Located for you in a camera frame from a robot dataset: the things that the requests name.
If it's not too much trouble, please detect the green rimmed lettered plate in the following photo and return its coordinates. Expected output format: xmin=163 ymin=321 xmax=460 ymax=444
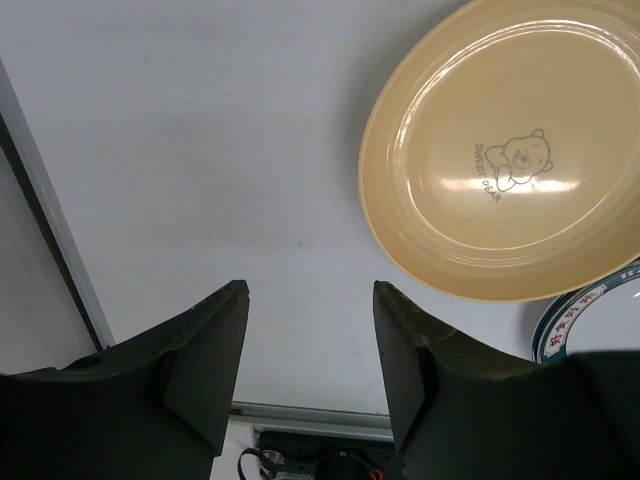
xmin=531 ymin=261 xmax=639 ymax=365

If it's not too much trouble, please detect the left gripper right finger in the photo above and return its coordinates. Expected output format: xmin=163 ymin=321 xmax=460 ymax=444
xmin=373 ymin=281 xmax=639 ymax=479

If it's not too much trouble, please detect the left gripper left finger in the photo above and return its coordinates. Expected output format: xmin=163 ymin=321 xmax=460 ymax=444
xmin=1 ymin=280 xmax=249 ymax=479

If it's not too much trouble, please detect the orange plate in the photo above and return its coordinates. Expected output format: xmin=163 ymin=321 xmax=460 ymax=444
xmin=358 ymin=1 xmax=639 ymax=302

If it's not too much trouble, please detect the aluminium frame rail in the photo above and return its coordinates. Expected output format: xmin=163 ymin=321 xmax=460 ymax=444
xmin=0 ymin=59 xmax=394 ymax=444

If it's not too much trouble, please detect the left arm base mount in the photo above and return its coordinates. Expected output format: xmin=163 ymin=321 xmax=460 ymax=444
xmin=236 ymin=431 xmax=407 ymax=480

